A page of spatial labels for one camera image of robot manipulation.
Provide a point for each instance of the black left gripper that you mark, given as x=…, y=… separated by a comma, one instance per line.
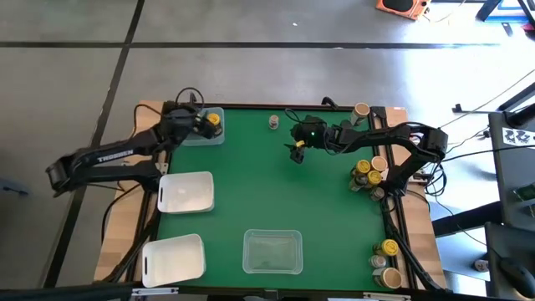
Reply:
x=179, y=121

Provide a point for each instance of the blue-grey floor object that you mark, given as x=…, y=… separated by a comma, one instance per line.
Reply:
x=12, y=188

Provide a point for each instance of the orange box with black disc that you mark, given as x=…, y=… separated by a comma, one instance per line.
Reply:
x=401, y=8

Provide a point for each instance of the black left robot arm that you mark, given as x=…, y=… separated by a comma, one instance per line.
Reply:
x=113, y=155

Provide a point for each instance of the black floor stand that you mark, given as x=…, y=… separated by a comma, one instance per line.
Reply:
x=476, y=109

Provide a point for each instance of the small silver-lid spice jar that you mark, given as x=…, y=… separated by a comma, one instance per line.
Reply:
x=273, y=121
x=377, y=193
x=377, y=261

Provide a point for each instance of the small clear plastic bin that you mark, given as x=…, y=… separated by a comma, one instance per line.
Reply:
x=192, y=140

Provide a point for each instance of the white plastic bin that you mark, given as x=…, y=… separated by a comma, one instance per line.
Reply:
x=173, y=261
x=186, y=192

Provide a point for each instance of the black rig bar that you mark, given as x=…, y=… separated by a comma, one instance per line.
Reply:
x=62, y=292

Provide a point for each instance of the small multicoloured box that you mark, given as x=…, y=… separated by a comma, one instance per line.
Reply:
x=358, y=182

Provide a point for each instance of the kraft-lid spice jar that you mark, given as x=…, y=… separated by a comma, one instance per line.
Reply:
x=390, y=278
x=360, y=110
x=378, y=163

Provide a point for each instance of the grey desk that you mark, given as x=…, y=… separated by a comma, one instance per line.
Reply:
x=512, y=175

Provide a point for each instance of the black frame clamp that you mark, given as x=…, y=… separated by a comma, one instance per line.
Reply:
x=193, y=100
x=329, y=101

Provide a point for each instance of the yellow-lid spice jar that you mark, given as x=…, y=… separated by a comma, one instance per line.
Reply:
x=363, y=166
x=374, y=177
x=213, y=119
x=389, y=247

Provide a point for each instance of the large clear plastic bin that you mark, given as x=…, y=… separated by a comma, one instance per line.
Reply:
x=272, y=251

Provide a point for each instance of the black computer mouse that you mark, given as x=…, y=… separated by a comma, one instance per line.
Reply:
x=518, y=276

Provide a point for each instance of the white paper with black marker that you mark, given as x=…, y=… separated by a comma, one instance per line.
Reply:
x=518, y=137

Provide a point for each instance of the black table frame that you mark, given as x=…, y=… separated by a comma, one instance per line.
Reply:
x=234, y=105

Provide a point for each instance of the silver metal bracket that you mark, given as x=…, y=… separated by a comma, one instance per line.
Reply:
x=386, y=296
x=154, y=291

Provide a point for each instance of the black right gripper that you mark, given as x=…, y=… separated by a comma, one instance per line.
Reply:
x=311, y=134

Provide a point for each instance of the green device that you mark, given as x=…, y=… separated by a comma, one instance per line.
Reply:
x=527, y=194

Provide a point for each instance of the black-lid green spice jar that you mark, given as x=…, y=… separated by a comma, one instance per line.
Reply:
x=345, y=124

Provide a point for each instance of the green table mat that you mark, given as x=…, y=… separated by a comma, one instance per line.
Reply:
x=267, y=196

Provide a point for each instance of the small metal can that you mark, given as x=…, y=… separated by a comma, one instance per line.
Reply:
x=480, y=265

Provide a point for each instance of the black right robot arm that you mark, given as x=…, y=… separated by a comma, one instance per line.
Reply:
x=388, y=134

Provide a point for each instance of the black desk leg bar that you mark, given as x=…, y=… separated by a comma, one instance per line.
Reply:
x=464, y=219

